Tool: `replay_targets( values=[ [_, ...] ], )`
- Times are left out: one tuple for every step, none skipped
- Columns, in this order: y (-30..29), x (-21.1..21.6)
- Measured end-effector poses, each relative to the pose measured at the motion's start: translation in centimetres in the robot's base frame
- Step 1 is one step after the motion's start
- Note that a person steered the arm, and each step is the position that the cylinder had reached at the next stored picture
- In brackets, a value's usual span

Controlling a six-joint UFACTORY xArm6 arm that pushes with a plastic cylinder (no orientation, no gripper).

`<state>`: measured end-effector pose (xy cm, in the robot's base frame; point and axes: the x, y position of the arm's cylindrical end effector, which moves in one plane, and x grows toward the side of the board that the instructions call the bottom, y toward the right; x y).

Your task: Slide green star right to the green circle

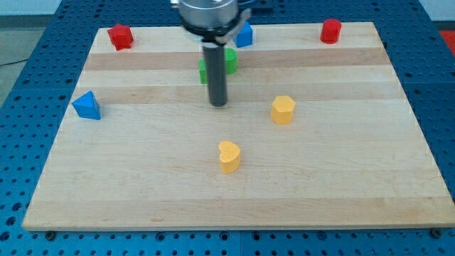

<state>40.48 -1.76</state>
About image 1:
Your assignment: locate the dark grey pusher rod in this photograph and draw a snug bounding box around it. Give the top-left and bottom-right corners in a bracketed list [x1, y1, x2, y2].
[203, 45, 228, 107]

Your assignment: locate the green star block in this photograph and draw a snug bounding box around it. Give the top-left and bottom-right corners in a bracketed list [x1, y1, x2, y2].
[198, 59, 208, 85]

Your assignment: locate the green circle block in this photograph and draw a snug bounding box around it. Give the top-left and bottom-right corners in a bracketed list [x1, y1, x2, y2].
[225, 48, 238, 75]

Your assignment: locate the red star block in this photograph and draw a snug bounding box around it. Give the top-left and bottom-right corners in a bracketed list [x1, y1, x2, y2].
[107, 23, 134, 50]

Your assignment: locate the blue cube block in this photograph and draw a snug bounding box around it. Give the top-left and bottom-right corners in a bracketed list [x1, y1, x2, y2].
[233, 22, 253, 48]

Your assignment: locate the yellow hexagon block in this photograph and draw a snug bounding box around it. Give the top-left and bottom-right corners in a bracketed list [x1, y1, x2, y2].
[270, 95, 296, 124]

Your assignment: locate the yellow heart block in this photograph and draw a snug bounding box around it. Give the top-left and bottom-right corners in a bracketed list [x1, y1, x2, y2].
[218, 141, 241, 174]

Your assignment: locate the red cylinder block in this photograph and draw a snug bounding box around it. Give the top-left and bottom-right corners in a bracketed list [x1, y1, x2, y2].
[320, 18, 342, 44]

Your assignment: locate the wooden board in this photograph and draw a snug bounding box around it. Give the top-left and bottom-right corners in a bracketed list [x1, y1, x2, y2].
[23, 22, 454, 232]

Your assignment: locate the blue triangle block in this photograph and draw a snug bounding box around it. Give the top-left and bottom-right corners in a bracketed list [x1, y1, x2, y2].
[72, 91, 101, 120]

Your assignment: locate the blue perforated table frame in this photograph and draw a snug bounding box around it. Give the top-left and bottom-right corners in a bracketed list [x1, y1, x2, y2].
[1, 0, 454, 255]

